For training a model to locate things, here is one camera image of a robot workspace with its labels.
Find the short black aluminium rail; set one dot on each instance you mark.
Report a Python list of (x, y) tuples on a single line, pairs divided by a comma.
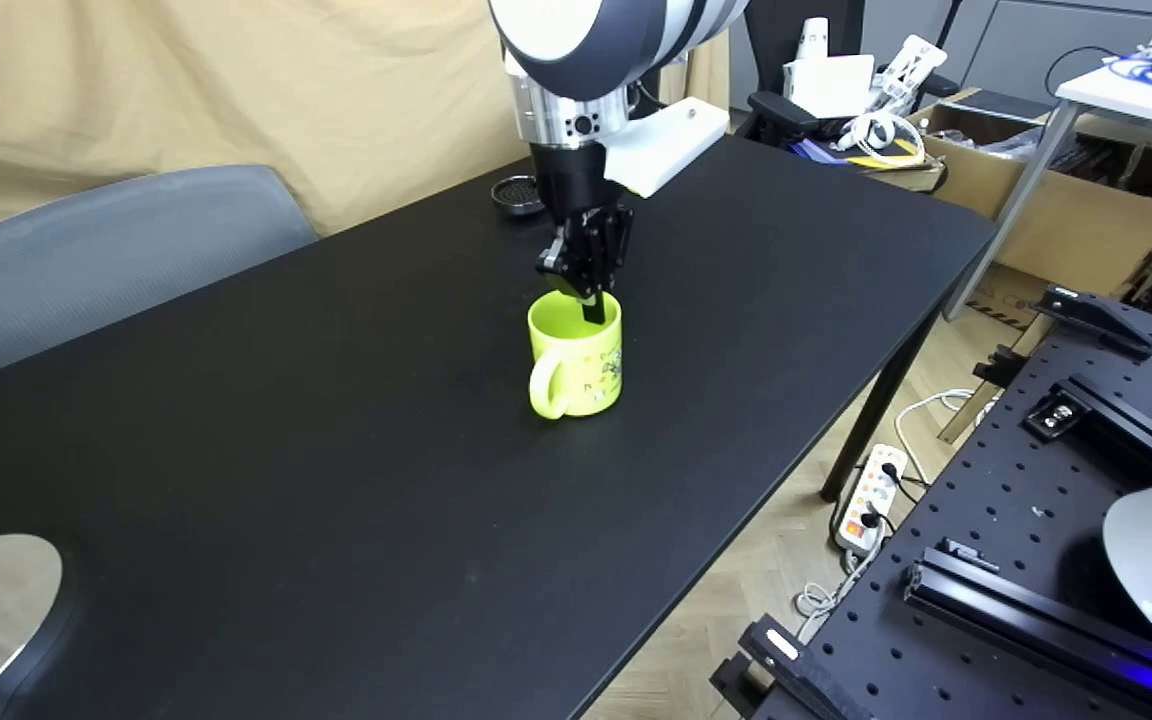
[(1130, 427)]

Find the black table leg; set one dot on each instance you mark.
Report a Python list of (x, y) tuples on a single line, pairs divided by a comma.
[(879, 406)]

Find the black corner clamp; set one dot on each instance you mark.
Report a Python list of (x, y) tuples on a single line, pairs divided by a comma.
[(757, 660)]

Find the brown cardboard box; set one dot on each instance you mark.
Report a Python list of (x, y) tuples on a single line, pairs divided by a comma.
[(1082, 213)]

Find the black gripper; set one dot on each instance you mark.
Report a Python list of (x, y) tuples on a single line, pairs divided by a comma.
[(571, 181)]

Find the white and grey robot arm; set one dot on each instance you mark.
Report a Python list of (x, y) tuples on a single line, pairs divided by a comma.
[(589, 35)]

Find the beige cloth backdrop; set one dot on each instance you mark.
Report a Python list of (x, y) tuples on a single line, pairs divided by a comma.
[(200, 94)]

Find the black stapler shaped tool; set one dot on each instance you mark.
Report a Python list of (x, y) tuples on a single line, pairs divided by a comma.
[(1099, 321)]

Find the white side table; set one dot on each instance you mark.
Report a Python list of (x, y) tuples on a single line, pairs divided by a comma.
[(1138, 101)]

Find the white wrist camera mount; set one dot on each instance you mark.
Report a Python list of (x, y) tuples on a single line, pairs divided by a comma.
[(662, 140)]

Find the white box device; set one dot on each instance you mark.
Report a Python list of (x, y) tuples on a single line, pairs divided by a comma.
[(826, 74)]

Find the lime green mug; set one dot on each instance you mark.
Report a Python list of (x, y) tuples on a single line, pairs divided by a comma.
[(582, 365)]

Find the long black aluminium rail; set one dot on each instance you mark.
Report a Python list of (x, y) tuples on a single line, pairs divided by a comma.
[(1042, 621)]

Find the black rail bracket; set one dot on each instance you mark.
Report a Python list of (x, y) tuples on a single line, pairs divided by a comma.
[(1056, 414)]

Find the white power strip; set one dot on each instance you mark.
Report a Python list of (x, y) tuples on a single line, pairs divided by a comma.
[(874, 496)]

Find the black perforated breadboard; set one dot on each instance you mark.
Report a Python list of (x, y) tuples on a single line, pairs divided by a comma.
[(989, 533)]

